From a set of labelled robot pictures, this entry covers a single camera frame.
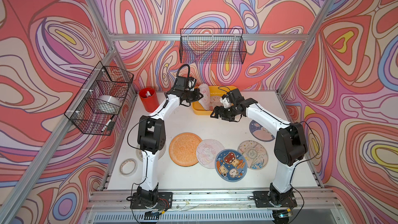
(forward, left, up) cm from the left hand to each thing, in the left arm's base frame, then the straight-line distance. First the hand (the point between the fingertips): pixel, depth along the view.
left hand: (204, 95), depth 94 cm
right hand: (-14, -7, -6) cm, 17 cm away
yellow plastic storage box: (-6, -8, +10) cm, 14 cm away
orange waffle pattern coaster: (-26, +13, -18) cm, 35 cm away
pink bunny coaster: (+12, -8, -17) cm, 22 cm away
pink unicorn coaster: (-28, -1, -18) cm, 34 cm away
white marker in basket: (-25, +46, +7) cm, 53 cm away
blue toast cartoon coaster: (-36, -15, -18) cm, 43 cm away
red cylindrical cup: (+3, +36, -6) cm, 37 cm away
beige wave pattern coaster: (-29, -29, -18) cm, 45 cm away
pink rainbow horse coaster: (+6, 0, 0) cm, 6 cm away
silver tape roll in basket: (-20, +45, +14) cm, 51 cm away
